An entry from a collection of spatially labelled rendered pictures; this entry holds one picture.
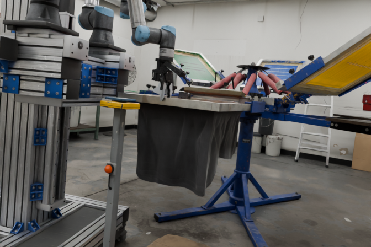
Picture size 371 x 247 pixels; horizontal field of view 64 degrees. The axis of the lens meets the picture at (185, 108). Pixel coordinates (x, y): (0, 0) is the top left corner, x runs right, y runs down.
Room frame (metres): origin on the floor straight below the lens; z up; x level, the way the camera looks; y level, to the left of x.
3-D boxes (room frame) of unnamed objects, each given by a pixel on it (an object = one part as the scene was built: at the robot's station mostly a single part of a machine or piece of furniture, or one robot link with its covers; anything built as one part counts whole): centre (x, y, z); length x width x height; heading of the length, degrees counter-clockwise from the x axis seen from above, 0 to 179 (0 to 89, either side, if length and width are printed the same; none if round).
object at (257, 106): (1.88, -0.44, 0.97); 0.30 x 0.05 x 0.07; 152
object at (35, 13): (1.36, 0.67, 1.31); 0.15 x 0.15 x 0.10
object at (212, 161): (1.65, -0.23, 0.74); 0.46 x 0.04 x 0.42; 152
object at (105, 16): (1.84, 0.55, 1.42); 0.13 x 0.12 x 0.14; 51
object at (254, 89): (2.73, -0.57, 0.67); 0.39 x 0.39 x 1.35
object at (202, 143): (1.54, 0.06, 0.74); 0.45 x 0.03 x 0.43; 62
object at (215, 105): (1.80, -0.08, 0.97); 0.79 x 0.58 x 0.04; 152
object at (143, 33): (1.45, 0.22, 1.28); 0.11 x 0.11 x 0.08; 26
